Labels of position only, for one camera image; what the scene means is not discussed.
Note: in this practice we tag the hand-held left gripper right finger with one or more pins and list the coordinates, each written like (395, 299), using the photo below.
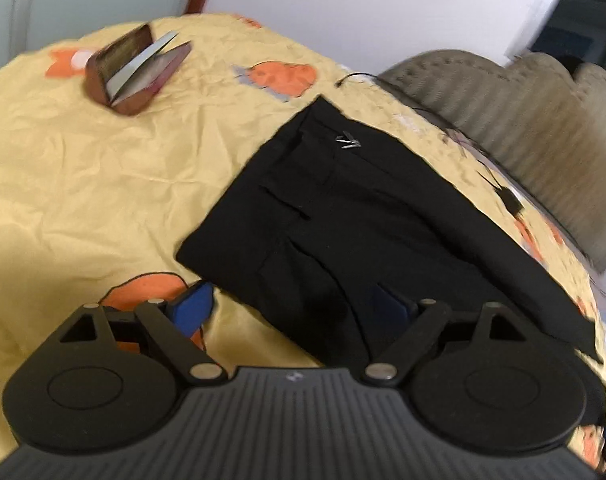
(389, 311)

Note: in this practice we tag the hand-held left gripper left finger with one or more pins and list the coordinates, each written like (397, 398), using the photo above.
(193, 306)

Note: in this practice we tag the black pants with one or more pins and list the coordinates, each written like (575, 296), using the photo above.
(343, 220)

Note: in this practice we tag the black charger adapter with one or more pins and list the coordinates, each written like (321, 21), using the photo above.
(510, 201)

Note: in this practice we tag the yellow carrot print blanket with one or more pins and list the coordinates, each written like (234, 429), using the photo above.
(93, 175)

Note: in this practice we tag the olive upholstered headboard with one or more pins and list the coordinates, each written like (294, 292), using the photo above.
(533, 125)

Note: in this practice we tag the white card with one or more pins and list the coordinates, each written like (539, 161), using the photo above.
(145, 57)

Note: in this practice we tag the brown glasses case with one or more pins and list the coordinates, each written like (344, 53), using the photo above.
(113, 60)

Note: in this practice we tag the frosted glass wardrobe door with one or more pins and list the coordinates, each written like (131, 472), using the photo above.
(83, 5)

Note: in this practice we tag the aluminium frame window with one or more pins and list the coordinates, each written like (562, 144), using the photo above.
(563, 30)

